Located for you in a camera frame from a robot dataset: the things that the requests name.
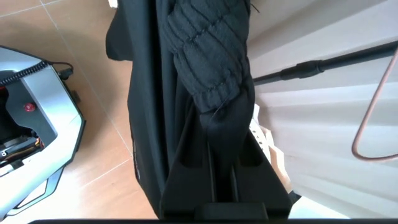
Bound black clothes rack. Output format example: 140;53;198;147
253;40;398;86

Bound beige curtain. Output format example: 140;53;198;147
247;0;398;218

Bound black shorts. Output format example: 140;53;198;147
105;0;256;218

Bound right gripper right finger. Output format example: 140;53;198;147
233;132;292;218

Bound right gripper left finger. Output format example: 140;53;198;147
160;124;216;218

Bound pink clothes hanger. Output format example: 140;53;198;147
351;46;398;162

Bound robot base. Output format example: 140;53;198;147
0;45;87;220

